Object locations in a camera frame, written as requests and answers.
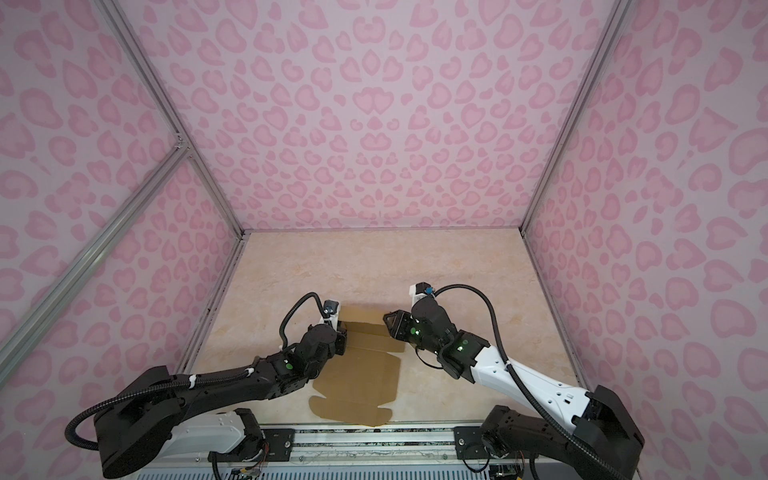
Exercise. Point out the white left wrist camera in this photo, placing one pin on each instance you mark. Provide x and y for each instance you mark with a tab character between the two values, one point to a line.
330	313

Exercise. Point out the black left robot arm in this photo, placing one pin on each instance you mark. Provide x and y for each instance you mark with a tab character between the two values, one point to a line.
131	432

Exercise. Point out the back right aluminium post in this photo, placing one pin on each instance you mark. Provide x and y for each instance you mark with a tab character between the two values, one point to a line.
607	41

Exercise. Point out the left aluminium frame strut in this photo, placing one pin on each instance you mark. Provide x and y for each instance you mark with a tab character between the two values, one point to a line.
40	318

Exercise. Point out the back left aluminium post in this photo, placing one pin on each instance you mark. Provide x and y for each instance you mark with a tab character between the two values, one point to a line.
128	39

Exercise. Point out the black mounting plate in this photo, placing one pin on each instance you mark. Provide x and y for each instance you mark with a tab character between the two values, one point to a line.
270	445
468	443

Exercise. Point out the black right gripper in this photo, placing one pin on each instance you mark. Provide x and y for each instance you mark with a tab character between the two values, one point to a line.
399	324

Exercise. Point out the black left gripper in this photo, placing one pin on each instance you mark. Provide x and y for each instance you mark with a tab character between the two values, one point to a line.
342	339

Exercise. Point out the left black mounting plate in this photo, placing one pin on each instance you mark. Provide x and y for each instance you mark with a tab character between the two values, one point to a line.
270	445

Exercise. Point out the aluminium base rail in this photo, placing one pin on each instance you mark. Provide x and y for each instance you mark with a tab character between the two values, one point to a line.
405	450

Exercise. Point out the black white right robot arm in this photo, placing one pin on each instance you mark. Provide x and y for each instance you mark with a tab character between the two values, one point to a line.
589	430

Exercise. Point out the brown cardboard box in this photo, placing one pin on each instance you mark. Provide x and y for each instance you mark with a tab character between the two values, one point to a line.
357	386

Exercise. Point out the aluminium post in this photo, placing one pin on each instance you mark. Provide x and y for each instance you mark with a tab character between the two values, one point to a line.
128	39
607	41

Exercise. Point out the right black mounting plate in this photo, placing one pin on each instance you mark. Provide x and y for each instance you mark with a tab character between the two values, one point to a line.
468	443

